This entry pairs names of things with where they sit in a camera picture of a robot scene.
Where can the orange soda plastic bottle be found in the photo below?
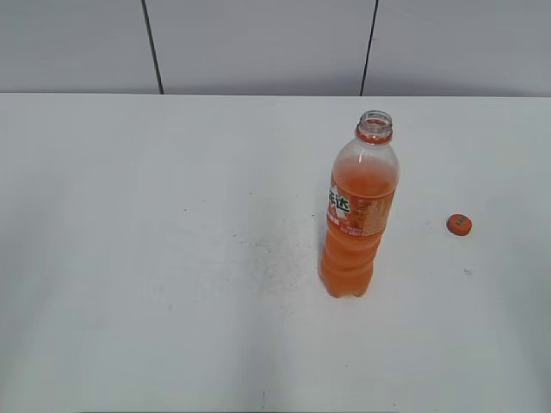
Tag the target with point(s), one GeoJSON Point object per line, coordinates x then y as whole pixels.
{"type": "Point", "coordinates": [364, 177]}

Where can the orange bottle cap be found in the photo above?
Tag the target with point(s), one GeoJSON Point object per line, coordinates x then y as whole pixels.
{"type": "Point", "coordinates": [459, 224]}

